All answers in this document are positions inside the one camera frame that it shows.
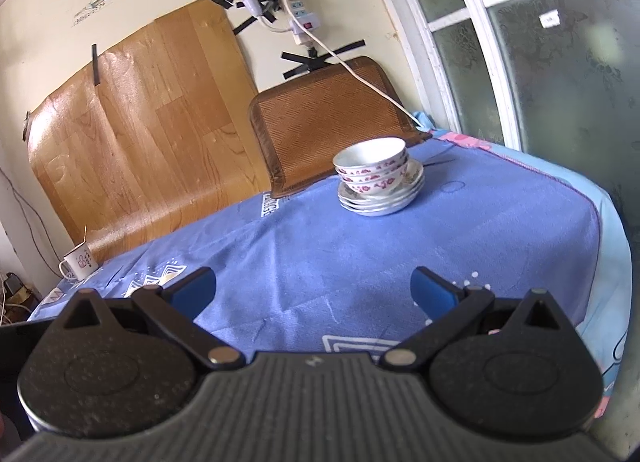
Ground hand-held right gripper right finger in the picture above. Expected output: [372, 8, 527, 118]
[379, 266, 576, 373]

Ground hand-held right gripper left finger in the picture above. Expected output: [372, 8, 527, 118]
[47, 266, 247, 371]

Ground large floral white plate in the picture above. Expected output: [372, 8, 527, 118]
[342, 200, 419, 218]

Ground small floral white plate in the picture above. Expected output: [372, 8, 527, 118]
[338, 161, 426, 201]

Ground white bowl pink flowers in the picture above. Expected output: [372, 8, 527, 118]
[339, 173, 409, 197]
[332, 137, 409, 175]
[335, 162, 410, 186]

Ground white enamel mug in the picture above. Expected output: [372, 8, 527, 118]
[59, 242, 100, 282]

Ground blue patterned tablecloth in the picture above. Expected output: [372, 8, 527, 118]
[27, 134, 602, 373]

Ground light blue pink sheet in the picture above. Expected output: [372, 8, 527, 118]
[412, 110, 632, 425]

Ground brown woven mat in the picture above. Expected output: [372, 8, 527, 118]
[248, 56, 432, 201]

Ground long black tape strip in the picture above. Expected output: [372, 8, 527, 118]
[283, 40, 366, 81]

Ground white power strip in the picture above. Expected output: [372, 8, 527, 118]
[279, 0, 321, 48]

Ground dark thin wall cable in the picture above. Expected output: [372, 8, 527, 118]
[0, 168, 62, 283]

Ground wood-pattern wall sheet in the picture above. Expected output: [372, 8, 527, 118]
[27, 0, 274, 263]

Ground white power cable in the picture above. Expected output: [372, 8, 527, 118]
[302, 29, 427, 131]

